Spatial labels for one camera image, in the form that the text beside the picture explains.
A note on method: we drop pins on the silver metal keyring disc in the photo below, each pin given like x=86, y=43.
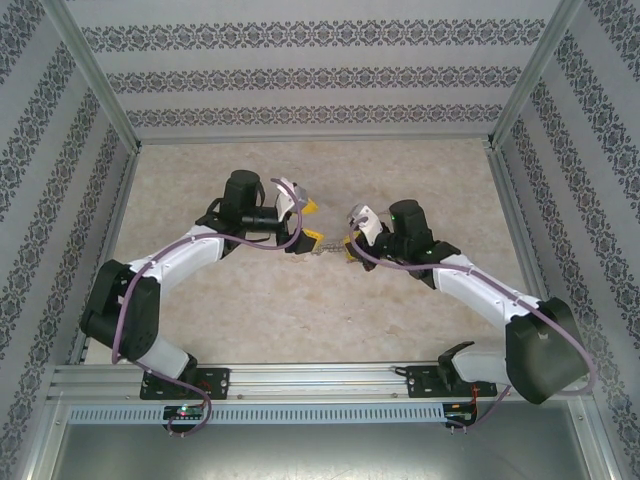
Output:
x=331, y=248

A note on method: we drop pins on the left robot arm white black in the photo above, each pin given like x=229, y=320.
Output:
x=170, y=260

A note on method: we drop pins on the grey metal panel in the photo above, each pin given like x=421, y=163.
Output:
x=320, y=455

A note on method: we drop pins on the aluminium side rail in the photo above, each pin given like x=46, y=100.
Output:
x=121, y=200
x=506, y=200

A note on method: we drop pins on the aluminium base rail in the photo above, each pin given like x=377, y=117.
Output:
x=320, y=382

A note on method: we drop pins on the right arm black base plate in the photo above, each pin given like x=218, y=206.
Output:
x=420, y=382

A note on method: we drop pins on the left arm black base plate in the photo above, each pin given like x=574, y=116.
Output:
x=215, y=382

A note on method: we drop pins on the aluminium frame post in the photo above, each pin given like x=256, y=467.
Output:
x=531, y=75
x=94, y=75

